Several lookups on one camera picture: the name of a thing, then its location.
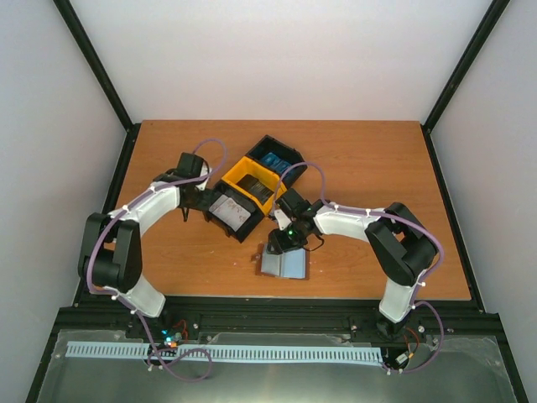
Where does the brown leather card holder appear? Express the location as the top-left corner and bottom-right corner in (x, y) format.
(251, 243), (310, 280)

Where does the metal sheet front plate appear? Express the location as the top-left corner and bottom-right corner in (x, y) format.
(37, 331), (516, 402)

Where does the black bin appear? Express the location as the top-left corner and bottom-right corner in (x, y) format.
(204, 181), (264, 243)
(238, 135), (307, 191)

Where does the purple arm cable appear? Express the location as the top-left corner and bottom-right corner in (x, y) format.
(271, 161), (446, 374)
(86, 138), (228, 295)

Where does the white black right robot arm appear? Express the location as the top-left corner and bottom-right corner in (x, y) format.
(265, 189), (445, 324)

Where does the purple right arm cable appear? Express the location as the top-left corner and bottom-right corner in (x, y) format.
(271, 161), (446, 374)

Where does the black frame post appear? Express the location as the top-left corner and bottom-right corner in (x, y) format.
(53, 0), (135, 131)
(422, 0), (511, 132)

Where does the dark credit card stack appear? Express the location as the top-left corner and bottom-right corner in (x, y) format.
(237, 174), (274, 205)

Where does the black frame post right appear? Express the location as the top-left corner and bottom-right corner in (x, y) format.
(422, 0), (511, 132)

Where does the light blue cable duct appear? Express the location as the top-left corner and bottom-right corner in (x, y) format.
(65, 341), (383, 366)

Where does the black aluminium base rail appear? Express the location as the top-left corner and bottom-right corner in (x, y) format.
(50, 294), (507, 347)

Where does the yellow bin middle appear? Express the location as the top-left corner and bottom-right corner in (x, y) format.
(222, 156), (287, 216)

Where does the black bin right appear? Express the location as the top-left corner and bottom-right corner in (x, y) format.
(238, 135), (307, 191)

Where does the black frame post left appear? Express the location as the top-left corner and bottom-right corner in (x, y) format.
(53, 0), (135, 131)

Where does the black bin left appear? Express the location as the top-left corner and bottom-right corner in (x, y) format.
(204, 181), (264, 243)

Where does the silver credit card stack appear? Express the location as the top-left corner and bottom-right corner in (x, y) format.
(209, 195), (251, 231)

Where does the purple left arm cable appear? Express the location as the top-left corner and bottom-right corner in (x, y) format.
(86, 138), (228, 295)

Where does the blue credit card stack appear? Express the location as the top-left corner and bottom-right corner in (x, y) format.
(260, 152), (291, 175)

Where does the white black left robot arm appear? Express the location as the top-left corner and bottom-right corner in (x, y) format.
(78, 153), (214, 338)

